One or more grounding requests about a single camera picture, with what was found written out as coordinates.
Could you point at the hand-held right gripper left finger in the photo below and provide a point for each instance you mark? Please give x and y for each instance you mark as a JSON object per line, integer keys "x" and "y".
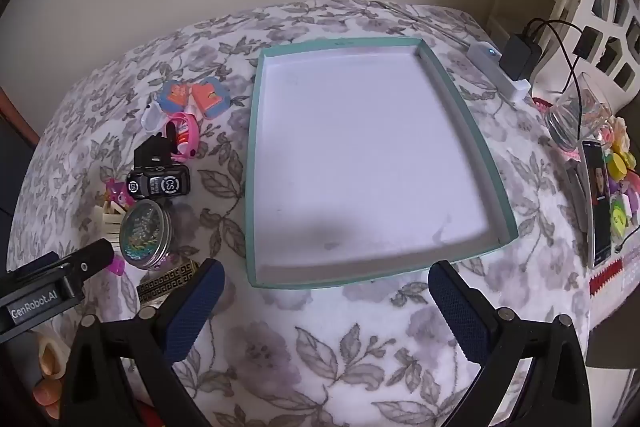
{"x": 196, "y": 307}

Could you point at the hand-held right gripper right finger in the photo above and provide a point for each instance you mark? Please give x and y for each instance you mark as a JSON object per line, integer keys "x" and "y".
{"x": 459, "y": 314}

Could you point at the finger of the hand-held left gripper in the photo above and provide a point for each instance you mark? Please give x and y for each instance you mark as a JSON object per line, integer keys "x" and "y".
{"x": 95, "y": 257}

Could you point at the pink lighter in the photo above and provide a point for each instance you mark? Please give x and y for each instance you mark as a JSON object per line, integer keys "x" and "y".
{"x": 117, "y": 265}

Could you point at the cream hair claw clip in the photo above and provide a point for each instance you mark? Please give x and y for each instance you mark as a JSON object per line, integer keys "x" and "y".
{"x": 110, "y": 224}

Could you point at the black gold patterned box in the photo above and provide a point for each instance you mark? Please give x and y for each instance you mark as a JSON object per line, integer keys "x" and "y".
{"x": 167, "y": 284}

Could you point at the round glitter tin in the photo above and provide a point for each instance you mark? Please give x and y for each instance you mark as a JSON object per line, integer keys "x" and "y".
{"x": 145, "y": 232}

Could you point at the pink toy figure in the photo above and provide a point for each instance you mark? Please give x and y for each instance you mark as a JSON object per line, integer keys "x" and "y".
{"x": 114, "y": 192}

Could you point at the black toy car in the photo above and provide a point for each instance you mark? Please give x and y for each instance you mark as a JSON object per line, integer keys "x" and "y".
{"x": 157, "y": 183}

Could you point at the black charger adapter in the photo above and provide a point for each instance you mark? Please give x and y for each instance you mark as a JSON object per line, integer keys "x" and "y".
{"x": 152, "y": 151}

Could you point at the pink wrist watch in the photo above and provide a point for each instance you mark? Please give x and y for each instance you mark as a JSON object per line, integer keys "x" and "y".
{"x": 192, "y": 142}

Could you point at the white plastic case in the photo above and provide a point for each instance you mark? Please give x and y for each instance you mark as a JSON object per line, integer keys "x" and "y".
{"x": 152, "y": 117}

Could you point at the orange white tube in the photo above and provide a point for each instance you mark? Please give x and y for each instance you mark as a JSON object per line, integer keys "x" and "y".
{"x": 184, "y": 132}

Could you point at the blue orange eraser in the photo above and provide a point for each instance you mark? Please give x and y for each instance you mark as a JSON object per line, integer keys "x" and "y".
{"x": 175, "y": 96}
{"x": 211, "y": 97}

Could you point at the teal cardboard tray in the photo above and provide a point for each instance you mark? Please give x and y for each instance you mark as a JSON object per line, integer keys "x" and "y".
{"x": 370, "y": 147}

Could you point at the person's left hand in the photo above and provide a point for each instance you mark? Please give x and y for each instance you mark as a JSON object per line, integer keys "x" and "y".
{"x": 50, "y": 357}

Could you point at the brown wooden board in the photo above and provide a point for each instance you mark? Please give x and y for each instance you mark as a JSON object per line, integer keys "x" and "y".
{"x": 20, "y": 117}

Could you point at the smartphone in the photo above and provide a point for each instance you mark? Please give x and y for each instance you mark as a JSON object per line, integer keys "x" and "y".
{"x": 597, "y": 207}

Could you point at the colourful plastic pieces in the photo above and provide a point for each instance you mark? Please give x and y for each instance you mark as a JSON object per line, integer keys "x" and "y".
{"x": 622, "y": 167}

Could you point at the glass jar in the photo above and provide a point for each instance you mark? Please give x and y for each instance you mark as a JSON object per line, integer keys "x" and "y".
{"x": 575, "y": 117}

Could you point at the white power strip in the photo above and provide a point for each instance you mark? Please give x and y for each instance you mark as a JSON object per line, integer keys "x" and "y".
{"x": 505, "y": 79}

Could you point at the black plugged charger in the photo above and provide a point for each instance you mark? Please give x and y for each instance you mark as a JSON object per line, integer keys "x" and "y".
{"x": 520, "y": 57}

